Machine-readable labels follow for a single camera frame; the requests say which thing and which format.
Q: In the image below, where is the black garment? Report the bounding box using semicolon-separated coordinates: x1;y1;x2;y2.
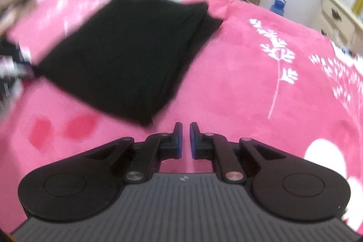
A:
34;0;223;126

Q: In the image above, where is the pink floral blanket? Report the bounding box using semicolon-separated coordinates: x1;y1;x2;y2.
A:
1;0;362;232

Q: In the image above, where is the cream drawer cabinet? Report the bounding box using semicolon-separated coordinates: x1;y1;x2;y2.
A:
316;0;363;56

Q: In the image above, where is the blue bottle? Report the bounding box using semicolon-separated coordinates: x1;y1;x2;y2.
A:
270;0;286;17

